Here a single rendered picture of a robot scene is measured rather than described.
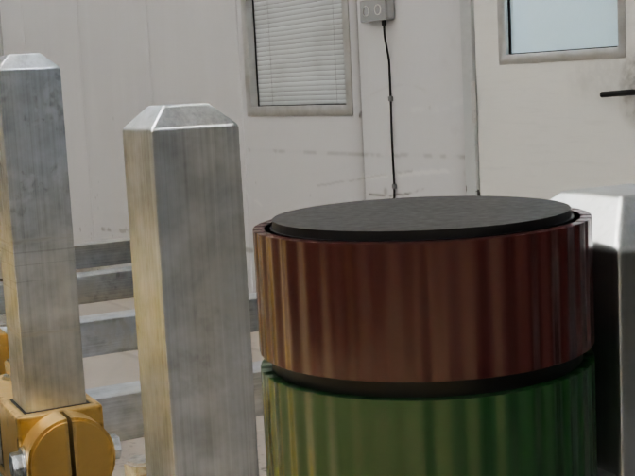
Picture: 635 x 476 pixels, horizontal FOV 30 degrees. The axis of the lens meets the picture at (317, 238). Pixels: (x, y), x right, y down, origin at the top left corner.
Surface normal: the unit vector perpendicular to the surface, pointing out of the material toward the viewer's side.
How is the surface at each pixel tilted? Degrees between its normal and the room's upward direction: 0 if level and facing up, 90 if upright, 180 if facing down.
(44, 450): 90
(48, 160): 90
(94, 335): 90
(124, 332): 90
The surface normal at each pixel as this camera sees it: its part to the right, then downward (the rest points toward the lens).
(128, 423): 0.45, 0.09
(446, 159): -0.84, 0.11
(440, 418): -0.03, 0.13
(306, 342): -0.68, 0.13
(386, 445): -0.31, 0.14
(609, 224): -0.67, -0.63
